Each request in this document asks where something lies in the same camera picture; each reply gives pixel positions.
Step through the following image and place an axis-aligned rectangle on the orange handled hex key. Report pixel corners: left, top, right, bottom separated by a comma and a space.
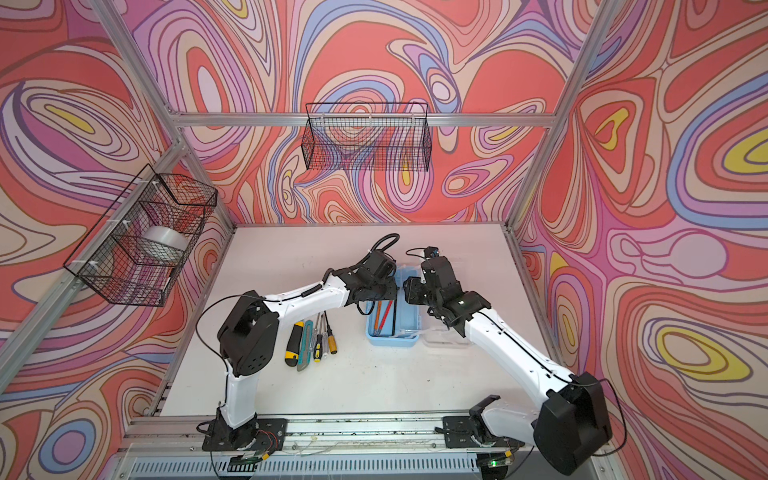
373, 301, 384, 335

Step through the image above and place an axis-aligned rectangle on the blue plastic tool box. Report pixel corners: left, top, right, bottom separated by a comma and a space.
366, 266, 421, 348

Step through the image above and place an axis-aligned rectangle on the yellow black utility knife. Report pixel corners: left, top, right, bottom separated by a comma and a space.
284, 321, 305, 368

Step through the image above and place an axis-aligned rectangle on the black hex key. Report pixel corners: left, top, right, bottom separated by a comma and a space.
390, 298, 398, 338

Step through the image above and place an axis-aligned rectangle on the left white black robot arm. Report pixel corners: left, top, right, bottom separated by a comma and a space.
217, 250, 397, 429

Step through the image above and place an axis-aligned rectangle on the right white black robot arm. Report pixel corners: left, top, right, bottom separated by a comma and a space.
404, 247, 613, 475

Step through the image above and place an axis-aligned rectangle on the black yellow screwdriver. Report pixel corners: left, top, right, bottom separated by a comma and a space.
313, 313, 324, 362

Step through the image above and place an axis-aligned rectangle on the teal utility knife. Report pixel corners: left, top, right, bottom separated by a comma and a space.
296, 320, 314, 372

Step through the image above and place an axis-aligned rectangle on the silver tape roll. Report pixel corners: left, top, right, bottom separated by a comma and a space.
142, 225, 189, 251

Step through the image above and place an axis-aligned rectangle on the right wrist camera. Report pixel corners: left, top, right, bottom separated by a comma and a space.
422, 246, 440, 260

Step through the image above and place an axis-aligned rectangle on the orange handled screwdriver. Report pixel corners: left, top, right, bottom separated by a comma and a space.
323, 312, 338, 355

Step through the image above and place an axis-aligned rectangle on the clear handled tester screwdriver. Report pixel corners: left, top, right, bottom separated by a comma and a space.
318, 312, 328, 361

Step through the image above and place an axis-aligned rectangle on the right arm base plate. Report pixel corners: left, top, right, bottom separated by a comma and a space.
434, 415, 524, 451

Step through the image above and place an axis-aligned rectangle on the black wire basket back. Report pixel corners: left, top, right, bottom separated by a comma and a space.
301, 101, 432, 172

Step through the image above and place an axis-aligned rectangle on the black wire basket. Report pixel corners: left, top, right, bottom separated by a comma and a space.
301, 101, 432, 172
63, 165, 218, 307

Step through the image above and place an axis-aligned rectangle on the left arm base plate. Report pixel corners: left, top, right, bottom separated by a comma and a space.
198, 417, 288, 453

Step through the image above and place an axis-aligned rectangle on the black wire basket left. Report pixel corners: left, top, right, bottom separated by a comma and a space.
63, 165, 218, 307

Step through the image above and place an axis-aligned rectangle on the aluminium front rail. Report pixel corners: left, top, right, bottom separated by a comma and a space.
113, 410, 619, 475

